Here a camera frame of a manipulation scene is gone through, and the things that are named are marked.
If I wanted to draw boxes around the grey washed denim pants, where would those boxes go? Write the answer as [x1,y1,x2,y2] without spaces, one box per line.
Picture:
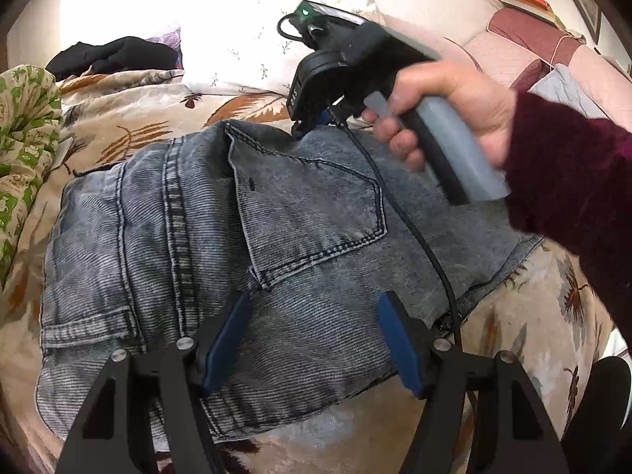
[36,119,544,448]

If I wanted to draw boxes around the purple cloth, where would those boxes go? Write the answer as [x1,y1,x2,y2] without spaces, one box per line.
[148,27,183,67]

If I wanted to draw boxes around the grey blue pillow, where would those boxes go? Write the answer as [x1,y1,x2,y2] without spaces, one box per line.
[528,63,613,119]

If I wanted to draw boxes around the leaf printed beige blanket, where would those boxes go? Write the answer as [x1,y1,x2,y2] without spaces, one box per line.
[0,66,618,474]

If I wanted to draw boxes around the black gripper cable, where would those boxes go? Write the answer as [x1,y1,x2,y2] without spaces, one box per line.
[328,106,465,356]

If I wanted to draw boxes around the pink upholstered headboard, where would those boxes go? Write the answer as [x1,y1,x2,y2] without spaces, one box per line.
[375,0,632,122]

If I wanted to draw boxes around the green patterned quilt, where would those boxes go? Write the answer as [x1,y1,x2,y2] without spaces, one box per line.
[0,64,65,287]

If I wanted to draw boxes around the white cord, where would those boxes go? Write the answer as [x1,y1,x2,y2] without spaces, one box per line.
[540,30,586,67]

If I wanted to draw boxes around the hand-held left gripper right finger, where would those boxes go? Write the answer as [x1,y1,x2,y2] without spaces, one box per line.
[376,290,571,474]

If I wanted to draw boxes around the person's right forearm maroon sleeve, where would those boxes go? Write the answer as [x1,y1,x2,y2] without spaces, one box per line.
[502,88,632,356]

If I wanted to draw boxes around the dark wall frame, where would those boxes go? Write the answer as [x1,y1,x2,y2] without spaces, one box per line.
[563,0,604,45]

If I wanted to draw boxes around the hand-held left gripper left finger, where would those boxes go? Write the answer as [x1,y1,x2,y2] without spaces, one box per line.
[54,290,252,474]

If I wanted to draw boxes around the white sprig printed pillow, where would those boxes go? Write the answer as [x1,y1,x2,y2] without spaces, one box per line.
[178,0,381,97]

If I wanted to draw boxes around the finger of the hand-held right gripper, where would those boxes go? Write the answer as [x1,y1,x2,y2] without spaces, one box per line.
[290,109,346,140]

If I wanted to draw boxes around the person's right hand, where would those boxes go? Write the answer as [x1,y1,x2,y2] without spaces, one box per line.
[363,56,519,173]

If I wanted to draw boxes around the black cloth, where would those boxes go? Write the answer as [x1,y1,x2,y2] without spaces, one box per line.
[45,36,179,82]

